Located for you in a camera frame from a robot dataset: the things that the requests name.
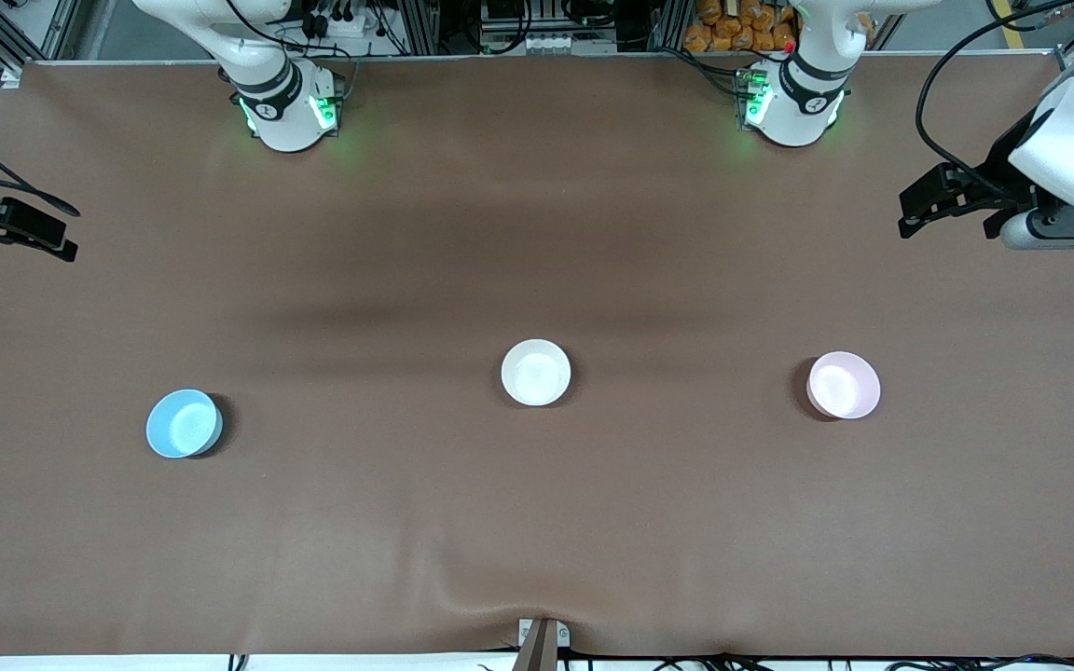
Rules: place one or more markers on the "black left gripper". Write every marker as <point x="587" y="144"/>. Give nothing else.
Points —
<point x="1000" y="180"/>

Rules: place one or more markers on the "pink bowl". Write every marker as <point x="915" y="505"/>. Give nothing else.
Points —
<point x="843" y="385"/>

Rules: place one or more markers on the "blue bowl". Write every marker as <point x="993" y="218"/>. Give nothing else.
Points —
<point x="184" y="423"/>

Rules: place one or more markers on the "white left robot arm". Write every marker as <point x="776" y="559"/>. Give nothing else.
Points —
<point x="798" y="102"/>

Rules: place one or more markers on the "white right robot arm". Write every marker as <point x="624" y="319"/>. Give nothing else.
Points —
<point x="281" y="102"/>

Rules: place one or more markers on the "white bowl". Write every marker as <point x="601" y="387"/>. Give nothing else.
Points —
<point x="536" y="373"/>

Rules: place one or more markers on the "white power strip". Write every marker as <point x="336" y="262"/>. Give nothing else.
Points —
<point x="341" y="26"/>

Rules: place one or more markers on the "brown table cover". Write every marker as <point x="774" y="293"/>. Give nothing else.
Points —
<point x="537" y="233"/>

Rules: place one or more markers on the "metal table clamp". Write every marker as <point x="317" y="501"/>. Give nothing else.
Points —
<point x="537" y="648"/>

